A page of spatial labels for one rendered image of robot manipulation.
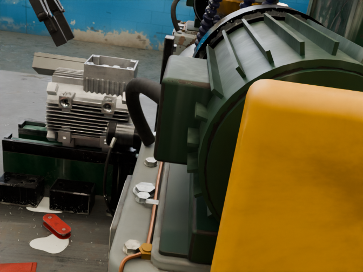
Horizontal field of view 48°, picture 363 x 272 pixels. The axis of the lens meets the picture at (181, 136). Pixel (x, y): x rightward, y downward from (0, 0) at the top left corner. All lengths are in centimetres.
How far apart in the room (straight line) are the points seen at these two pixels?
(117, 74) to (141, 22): 561
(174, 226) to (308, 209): 18
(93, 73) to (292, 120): 82
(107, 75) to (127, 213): 61
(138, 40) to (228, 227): 643
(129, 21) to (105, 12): 40
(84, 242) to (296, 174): 77
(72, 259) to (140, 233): 53
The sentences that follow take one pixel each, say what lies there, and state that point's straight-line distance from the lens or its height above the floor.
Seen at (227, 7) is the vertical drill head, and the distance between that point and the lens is 92.
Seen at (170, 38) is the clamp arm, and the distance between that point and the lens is 85.
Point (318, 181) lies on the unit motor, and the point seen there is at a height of 131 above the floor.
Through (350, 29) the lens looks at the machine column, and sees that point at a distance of 88.
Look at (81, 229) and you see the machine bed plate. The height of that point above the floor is 80.
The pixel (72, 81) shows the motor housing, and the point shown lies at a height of 109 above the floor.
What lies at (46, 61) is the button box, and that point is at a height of 106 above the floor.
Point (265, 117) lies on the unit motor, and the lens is 20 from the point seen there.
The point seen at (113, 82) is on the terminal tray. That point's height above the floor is 111.
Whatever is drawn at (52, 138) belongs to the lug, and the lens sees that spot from 105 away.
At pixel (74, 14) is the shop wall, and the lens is 674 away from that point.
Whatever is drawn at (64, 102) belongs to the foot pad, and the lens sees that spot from 99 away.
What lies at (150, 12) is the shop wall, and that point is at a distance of 655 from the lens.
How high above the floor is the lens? 140
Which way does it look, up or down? 24 degrees down
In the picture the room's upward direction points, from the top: 8 degrees clockwise
